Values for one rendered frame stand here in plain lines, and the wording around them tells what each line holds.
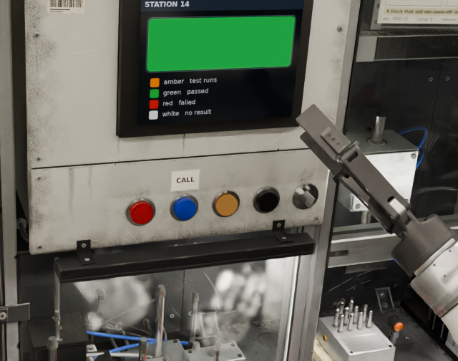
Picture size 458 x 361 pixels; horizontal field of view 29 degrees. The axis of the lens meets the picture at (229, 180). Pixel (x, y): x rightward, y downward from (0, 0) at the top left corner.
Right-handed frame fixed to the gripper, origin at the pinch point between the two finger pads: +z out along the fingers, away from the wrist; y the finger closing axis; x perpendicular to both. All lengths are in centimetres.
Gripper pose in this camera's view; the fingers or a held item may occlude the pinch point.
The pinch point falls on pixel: (320, 135)
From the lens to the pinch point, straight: 113.5
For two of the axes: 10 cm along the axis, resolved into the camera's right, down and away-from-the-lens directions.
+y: -1.3, -1.9, -9.7
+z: -6.5, -7.3, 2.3
